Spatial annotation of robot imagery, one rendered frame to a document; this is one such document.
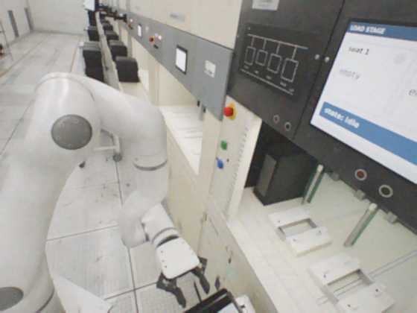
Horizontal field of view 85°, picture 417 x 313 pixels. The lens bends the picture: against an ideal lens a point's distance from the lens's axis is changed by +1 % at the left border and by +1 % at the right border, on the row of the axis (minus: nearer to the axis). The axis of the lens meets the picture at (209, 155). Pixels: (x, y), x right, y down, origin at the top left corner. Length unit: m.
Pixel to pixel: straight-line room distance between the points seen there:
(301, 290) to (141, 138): 0.77
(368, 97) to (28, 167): 0.63
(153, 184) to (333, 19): 0.55
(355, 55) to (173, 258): 0.63
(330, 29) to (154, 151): 0.46
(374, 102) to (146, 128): 0.45
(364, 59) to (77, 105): 0.51
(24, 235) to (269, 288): 0.75
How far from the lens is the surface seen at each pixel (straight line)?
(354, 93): 0.54
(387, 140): 0.50
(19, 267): 0.64
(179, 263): 0.68
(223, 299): 0.78
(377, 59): 0.52
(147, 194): 0.64
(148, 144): 0.54
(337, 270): 1.08
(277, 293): 0.95
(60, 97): 0.44
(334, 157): 0.56
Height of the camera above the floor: 1.66
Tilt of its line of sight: 31 degrees down
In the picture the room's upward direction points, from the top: 9 degrees clockwise
